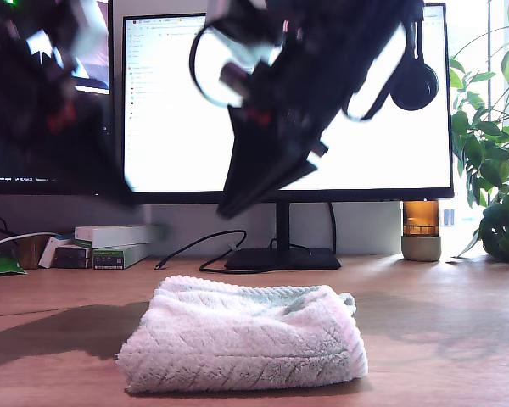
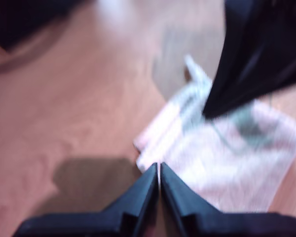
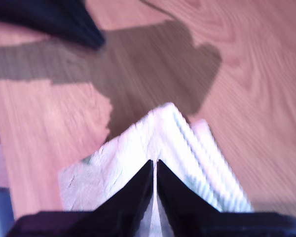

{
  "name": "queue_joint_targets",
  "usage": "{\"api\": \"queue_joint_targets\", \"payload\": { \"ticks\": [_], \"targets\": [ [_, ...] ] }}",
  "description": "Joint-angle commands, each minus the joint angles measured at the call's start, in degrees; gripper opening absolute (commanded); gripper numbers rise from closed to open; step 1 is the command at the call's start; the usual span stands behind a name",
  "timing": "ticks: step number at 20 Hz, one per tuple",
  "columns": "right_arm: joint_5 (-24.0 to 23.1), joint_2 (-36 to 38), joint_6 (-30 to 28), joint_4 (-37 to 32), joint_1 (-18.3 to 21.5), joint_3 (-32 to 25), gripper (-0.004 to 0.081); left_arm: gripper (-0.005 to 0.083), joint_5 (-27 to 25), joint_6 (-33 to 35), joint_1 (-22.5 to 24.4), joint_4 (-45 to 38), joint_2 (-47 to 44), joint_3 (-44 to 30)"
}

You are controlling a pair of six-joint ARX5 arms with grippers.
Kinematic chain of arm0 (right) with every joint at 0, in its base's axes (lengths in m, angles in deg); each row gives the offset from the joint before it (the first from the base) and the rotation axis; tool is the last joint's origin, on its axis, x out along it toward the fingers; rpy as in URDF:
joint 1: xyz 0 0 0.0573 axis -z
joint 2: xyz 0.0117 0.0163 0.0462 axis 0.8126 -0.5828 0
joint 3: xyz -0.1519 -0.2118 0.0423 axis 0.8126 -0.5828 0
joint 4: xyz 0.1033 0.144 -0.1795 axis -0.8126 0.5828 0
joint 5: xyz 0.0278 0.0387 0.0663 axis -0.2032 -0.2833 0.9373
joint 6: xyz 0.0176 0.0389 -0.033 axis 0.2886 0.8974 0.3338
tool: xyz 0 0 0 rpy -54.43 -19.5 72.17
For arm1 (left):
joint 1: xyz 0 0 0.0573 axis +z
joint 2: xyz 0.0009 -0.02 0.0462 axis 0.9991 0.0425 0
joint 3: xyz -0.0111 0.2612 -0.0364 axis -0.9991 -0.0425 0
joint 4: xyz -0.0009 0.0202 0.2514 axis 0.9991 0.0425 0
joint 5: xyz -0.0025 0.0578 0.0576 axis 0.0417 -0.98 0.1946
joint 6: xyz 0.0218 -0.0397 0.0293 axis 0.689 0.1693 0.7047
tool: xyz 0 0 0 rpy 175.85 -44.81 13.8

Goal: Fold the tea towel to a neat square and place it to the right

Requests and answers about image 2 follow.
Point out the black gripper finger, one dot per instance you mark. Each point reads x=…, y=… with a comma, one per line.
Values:
x=244, y=37
x=138, y=209
x=281, y=61
x=182, y=209

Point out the white and mint tea towel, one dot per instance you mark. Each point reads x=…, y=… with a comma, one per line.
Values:
x=224, y=160

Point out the large black monitor on stand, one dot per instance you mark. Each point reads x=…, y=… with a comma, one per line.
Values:
x=19, y=19

